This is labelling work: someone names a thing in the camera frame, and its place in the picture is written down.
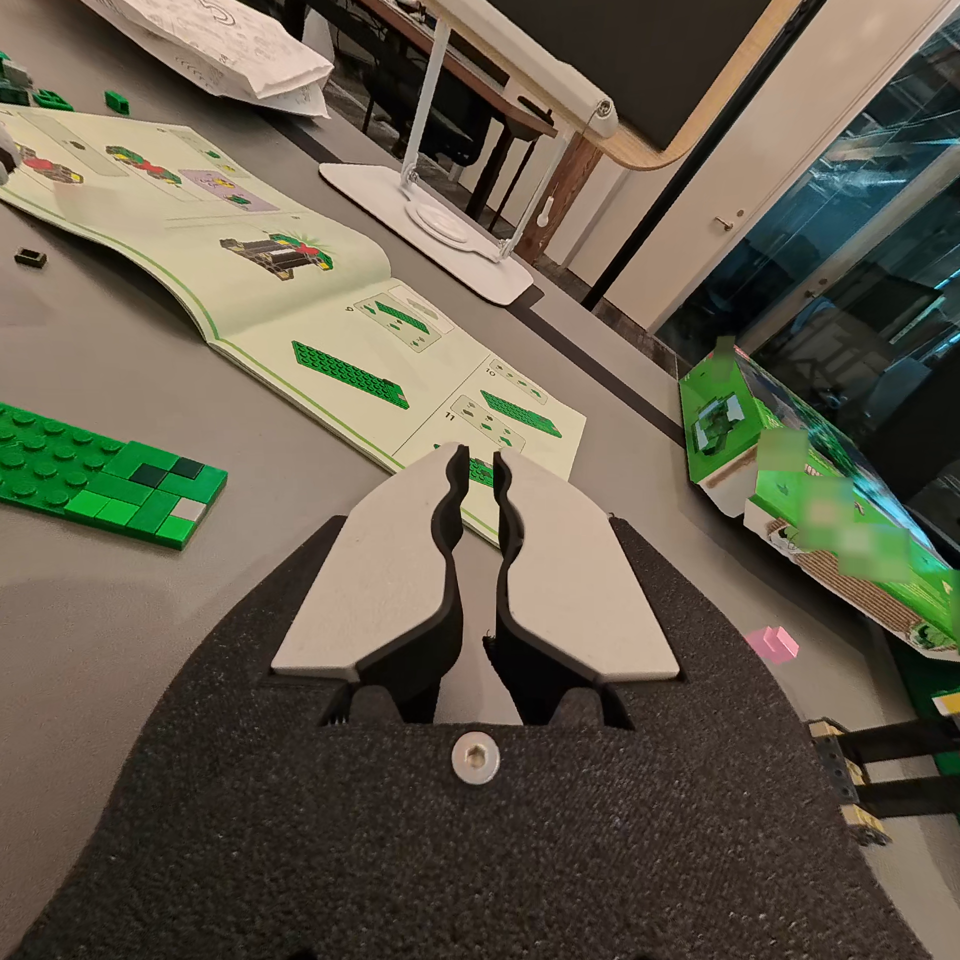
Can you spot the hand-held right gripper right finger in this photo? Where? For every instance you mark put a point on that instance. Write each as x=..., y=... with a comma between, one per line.
x=593, y=585

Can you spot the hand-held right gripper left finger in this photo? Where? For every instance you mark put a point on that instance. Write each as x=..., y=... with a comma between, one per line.
x=375, y=585

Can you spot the green studded brick plate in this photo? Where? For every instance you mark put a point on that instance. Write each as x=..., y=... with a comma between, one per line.
x=105, y=473

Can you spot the small pink brick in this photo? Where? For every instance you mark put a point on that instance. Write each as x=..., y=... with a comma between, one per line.
x=774, y=645

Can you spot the green brick set box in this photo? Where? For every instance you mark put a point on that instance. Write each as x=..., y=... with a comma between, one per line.
x=810, y=495

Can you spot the black brick tower model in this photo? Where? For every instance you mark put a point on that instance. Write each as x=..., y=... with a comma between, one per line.
x=900, y=765

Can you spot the building instruction booklet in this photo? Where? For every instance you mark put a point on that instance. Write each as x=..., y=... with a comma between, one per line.
x=180, y=285

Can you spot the green plastic bin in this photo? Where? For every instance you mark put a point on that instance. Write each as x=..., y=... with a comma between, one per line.
x=938, y=698

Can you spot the tiny dark green tile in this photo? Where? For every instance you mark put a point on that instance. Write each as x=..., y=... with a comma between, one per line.
x=30, y=258

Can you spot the scatter of small green bricks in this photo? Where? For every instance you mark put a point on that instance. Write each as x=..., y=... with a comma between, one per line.
x=53, y=93

